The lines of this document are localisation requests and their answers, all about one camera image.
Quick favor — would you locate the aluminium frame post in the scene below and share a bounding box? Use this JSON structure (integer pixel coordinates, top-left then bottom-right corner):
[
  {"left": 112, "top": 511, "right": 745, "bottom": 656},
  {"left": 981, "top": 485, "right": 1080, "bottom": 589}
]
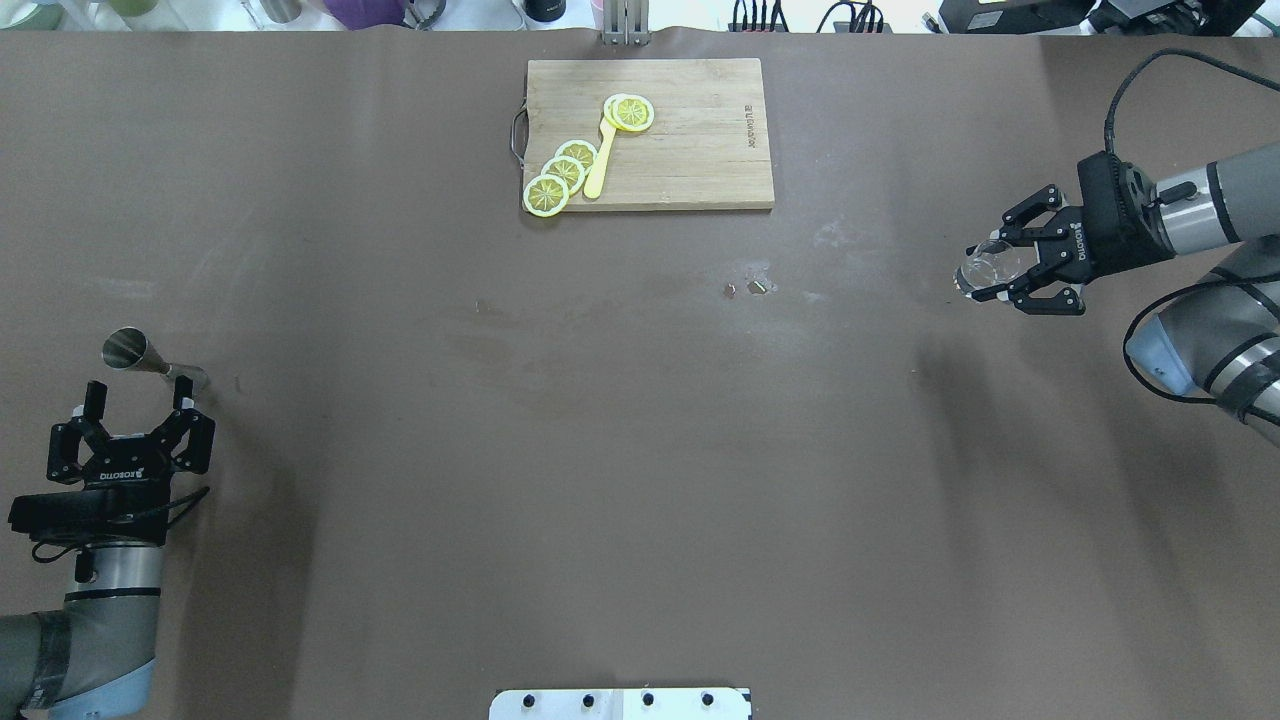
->
[{"left": 598, "top": 0, "right": 652, "bottom": 47}]

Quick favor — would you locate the clear glass cup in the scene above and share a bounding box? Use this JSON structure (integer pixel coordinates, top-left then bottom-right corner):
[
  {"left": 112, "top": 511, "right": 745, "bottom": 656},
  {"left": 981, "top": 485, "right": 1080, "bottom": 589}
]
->
[{"left": 954, "top": 238, "right": 1025, "bottom": 299}]

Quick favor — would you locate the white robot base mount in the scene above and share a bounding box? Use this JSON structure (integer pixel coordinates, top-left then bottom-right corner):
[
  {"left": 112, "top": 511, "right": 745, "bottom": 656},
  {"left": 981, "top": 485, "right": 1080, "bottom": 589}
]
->
[{"left": 488, "top": 687, "right": 755, "bottom": 719}]

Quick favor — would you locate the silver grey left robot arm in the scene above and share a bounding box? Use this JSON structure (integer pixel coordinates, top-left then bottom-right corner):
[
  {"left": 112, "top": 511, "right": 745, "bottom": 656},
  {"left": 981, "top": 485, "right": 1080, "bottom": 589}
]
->
[{"left": 3, "top": 372, "right": 216, "bottom": 719}]

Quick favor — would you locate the purple cloth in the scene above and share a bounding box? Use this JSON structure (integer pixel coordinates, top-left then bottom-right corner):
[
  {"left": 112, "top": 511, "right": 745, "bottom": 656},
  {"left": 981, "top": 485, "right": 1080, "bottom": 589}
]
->
[{"left": 323, "top": 0, "right": 407, "bottom": 31}]

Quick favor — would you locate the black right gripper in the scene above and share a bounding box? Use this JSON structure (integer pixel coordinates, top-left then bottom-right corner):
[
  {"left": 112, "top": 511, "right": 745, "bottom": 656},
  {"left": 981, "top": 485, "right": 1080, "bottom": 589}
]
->
[{"left": 966, "top": 152, "right": 1175, "bottom": 316}]

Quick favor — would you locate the black thermos bottle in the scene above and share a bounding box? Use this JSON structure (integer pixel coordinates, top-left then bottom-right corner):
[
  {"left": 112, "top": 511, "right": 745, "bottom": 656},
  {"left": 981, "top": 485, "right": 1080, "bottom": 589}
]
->
[{"left": 521, "top": 0, "right": 567, "bottom": 24}]

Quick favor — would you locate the lemon slice outermost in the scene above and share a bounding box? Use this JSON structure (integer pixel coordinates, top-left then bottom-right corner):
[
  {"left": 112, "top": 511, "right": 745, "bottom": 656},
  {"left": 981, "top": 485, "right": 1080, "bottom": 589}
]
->
[{"left": 521, "top": 173, "right": 572, "bottom": 218}]

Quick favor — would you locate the lemon slice middle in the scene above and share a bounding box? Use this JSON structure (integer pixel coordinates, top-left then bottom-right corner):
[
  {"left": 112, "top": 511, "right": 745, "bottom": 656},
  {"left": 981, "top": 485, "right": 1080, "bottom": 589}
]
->
[{"left": 541, "top": 155, "right": 590, "bottom": 196}]

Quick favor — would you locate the lemon slice near knife handle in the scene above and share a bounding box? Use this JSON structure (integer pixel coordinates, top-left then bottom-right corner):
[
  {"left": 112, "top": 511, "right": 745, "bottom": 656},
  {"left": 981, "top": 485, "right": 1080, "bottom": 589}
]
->
[{"left": 556, "top": 138, "right": 598, "bottom": 170}]

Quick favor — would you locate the steel double jigger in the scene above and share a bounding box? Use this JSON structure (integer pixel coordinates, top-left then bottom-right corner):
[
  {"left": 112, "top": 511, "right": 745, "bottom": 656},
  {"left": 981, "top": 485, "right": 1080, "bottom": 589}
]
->
[{"left": 100, "top": 325, "right": 210, "bottom": 397}]

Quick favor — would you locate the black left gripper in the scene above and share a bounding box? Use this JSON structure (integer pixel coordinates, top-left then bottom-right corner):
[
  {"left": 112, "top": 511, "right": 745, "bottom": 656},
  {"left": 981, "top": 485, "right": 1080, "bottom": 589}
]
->
[{"left": 8, "top": 375, "right": 216, "bottom": 546}]

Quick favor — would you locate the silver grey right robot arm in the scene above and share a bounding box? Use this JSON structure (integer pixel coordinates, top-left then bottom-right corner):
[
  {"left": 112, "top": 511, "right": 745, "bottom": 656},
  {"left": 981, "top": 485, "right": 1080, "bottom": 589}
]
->
[{"left": 954, "top": 143, "right": 1279, "bottom": 443}]

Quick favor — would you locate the lemon slice at knife blade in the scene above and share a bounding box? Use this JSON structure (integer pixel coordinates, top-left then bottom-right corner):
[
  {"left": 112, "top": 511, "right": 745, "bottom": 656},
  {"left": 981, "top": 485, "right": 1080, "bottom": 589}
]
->
[{"left": 603, "top": 94, "right": 657, "bottom": 133}]

